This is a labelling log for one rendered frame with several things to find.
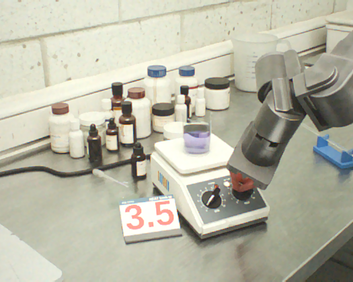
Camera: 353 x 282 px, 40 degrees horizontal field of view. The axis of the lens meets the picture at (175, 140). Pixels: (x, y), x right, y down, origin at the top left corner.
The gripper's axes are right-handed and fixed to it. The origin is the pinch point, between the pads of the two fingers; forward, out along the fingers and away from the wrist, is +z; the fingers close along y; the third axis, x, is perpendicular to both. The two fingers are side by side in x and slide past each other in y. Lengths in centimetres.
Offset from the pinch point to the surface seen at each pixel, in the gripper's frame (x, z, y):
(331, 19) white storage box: 3, 30, -110
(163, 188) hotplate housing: -11.1, 8.7, 1.9
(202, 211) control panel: -3.2, 1.6, 7.0
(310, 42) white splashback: 1, 44, -112
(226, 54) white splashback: -20, 32, -68
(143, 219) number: -10.7, 6.1, 10.9
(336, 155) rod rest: 15.2, 9.5, -26.8
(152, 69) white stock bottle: -30.2, 18.1, -33.1
